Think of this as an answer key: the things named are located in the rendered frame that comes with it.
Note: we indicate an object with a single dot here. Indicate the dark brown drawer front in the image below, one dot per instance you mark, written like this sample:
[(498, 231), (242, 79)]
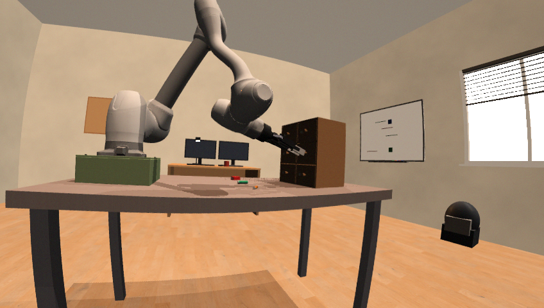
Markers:
[(288, 173), (305, 175), (307, 131), (287, 156), (290, 132), (310, 153)]

